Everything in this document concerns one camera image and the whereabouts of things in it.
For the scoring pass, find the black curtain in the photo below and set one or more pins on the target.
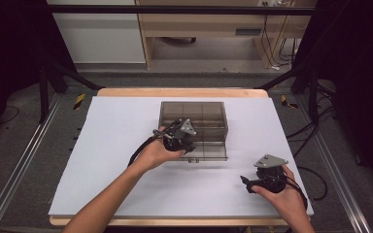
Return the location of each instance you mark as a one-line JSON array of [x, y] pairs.
[[13, 58], [359, 81]]

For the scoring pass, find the white power strip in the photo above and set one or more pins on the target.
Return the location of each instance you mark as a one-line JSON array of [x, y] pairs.
[[273, 2]]

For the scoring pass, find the aluminium floor rail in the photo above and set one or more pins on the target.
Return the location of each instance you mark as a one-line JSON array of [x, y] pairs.
[[19, 168], [336, 174]]

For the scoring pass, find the white cabinet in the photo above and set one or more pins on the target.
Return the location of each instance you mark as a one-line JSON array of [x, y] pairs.
[[100, 39]]

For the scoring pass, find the black horizontal frame bar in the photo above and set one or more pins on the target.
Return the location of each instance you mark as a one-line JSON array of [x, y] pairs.
[[175, 9]]

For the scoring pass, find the person's left hand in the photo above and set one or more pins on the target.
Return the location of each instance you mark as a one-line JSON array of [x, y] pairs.
[[157, 153]]

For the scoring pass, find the person's right hand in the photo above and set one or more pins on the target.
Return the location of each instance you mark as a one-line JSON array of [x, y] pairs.
[[288, 200]]

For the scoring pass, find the smoky transparent drawer box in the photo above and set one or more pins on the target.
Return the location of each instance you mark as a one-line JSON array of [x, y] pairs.
[[207, 113]]

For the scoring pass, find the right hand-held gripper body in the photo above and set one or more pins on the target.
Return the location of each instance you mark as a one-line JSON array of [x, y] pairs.
[[268, 160]]

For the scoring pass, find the white table mat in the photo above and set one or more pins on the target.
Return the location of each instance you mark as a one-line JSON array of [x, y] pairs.
[[110, 129]]

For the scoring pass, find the black metal stand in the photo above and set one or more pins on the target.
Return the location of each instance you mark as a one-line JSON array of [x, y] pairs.
[[43, 93], [312, 93]]

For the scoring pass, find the light wooden desk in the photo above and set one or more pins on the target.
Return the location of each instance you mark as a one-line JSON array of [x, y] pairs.
[[204, 24]]

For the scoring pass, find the wooden table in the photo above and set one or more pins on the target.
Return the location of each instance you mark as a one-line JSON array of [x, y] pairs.
[[181, 92]]

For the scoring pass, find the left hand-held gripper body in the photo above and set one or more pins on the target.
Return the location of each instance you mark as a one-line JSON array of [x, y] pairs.
[[187, 127]]

